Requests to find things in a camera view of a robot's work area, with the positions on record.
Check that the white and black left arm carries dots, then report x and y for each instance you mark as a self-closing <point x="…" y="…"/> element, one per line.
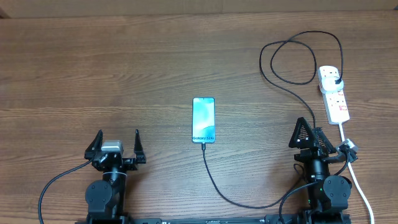
<point x="105" y="197"/>

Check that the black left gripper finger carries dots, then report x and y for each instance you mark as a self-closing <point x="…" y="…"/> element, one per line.
<point x="95" y="146"/>
<point x="138" y="149"/>

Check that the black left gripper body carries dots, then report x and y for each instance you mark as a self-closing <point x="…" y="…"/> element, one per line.
<point x="128" y="165"/>

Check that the white charger adapter plug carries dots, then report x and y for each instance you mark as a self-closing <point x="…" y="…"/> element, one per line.
<point x="329" y="85"/>

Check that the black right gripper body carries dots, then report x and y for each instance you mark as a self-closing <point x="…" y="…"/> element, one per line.
<point x="311" y="155"/>

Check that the white power strip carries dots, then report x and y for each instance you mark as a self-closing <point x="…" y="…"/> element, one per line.
<point x="335" y="103"/>

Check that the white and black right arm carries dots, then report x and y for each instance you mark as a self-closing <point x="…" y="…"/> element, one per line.
<point x="328" y="191"/>

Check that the smartphone with lit screen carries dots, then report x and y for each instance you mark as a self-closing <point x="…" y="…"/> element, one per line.
<point x="203" y="120"/>

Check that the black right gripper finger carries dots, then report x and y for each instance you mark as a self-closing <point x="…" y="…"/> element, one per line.
<point x="323" y="141"/>
<point x="303" y="136"/>

